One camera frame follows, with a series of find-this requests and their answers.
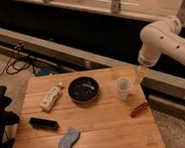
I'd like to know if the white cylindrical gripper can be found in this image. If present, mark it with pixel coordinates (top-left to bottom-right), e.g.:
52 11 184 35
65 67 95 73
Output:
134 51 156 85

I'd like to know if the dark ceramic bowl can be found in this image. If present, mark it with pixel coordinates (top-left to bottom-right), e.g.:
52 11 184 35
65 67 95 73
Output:
68 76 100 103

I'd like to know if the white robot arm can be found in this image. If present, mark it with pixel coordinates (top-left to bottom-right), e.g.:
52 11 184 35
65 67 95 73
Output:
137 15 185 67

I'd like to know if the translucent plastic cup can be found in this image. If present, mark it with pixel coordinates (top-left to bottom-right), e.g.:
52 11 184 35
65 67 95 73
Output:
115 77 133 101

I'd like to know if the wooden table board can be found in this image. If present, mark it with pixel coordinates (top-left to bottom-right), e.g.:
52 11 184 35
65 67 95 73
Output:
13 65 165 148

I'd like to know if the blue sponge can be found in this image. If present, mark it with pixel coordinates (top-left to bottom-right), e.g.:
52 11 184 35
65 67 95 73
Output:
58 127 81 148

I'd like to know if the white tube bottle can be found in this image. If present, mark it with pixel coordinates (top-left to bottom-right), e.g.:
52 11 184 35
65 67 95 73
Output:
39 82 63 113

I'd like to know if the blue object on floor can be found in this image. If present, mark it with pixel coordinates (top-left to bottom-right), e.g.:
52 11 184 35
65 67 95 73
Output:
35 68 51 77

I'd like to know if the black rectangular box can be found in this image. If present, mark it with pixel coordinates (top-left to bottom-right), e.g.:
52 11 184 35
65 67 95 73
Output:
29 117 59 130

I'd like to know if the metal window rail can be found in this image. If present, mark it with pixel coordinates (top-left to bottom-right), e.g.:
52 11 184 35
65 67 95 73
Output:
0 28 185 105

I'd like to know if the black cable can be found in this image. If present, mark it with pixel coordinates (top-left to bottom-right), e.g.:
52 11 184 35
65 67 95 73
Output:
0 43 50 84

